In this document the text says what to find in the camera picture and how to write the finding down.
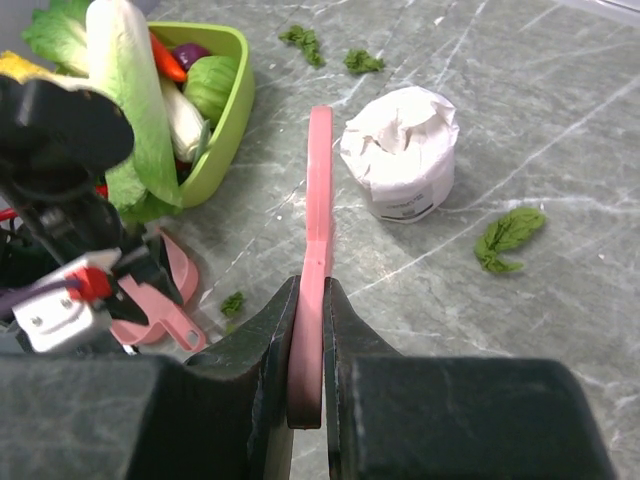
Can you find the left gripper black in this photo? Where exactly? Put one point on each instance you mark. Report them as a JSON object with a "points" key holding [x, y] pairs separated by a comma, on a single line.
{"points": [[144, 259]]}

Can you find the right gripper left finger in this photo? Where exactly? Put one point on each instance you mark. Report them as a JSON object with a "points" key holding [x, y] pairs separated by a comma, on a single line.
{"points": [[245, 426]]}

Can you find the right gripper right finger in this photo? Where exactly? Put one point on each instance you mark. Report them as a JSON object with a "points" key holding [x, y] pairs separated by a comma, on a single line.
{"points": [[347, 337]]}

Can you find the pink hand brush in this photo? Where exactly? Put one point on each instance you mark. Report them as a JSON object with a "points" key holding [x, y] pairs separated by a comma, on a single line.
{"points": [[305, 370]]}

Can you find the pink dustpan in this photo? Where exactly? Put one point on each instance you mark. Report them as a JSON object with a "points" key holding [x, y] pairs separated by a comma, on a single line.
{"points": [[165, 317]]}

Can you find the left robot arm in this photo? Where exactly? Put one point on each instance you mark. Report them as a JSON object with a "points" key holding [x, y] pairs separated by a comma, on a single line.
{"points": [[56, 144]]}

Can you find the green paper scrap small centre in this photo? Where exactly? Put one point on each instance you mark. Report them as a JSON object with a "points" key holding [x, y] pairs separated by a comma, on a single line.
{"points": [[232, 305]]}

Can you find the white radish toy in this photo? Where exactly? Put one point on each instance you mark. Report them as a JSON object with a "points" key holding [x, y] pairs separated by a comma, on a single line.
{"points": [[190, 132]]}

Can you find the green paper scrap near roll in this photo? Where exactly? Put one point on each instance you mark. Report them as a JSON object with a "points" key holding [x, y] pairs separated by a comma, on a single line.
{"points": [[509, 232]]}

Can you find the round green cabbage toy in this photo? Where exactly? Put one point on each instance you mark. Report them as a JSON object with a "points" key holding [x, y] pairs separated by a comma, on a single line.
{"points": [[209, 84]]}

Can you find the white paper roll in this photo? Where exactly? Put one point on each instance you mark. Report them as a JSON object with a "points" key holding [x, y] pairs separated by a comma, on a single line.
{"points": [[400, 149]]}

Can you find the orange carrot toy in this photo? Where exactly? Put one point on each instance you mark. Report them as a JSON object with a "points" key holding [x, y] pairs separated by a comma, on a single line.
{"points": [[165, 63]]}

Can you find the napa cabbage toy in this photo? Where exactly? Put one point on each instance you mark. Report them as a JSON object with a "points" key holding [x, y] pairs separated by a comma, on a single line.
{"points": [[121, 64]]}

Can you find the purple onion toy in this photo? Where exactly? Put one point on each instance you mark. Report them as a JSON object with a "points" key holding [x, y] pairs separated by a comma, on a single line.
{"points": [[188, 53]]}

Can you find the green vegetable tray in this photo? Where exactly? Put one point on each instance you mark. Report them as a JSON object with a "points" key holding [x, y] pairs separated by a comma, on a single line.
{"points": [[207, 175]]}

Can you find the yellow corn husk toy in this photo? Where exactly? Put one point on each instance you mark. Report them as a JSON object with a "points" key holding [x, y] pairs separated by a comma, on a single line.
{"points": [[22, 70]]}

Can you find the green lettuce leaf toy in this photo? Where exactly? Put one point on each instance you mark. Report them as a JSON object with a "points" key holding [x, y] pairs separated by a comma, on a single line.
{"points": [[58, 34]]}

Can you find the green paper scrap back left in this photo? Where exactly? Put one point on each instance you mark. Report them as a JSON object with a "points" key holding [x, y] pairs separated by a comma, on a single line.
{"points": [[306, 41]]}

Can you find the green paper scrap back centre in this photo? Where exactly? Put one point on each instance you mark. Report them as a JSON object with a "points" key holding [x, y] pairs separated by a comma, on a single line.
{"points": [[359, 62]]}

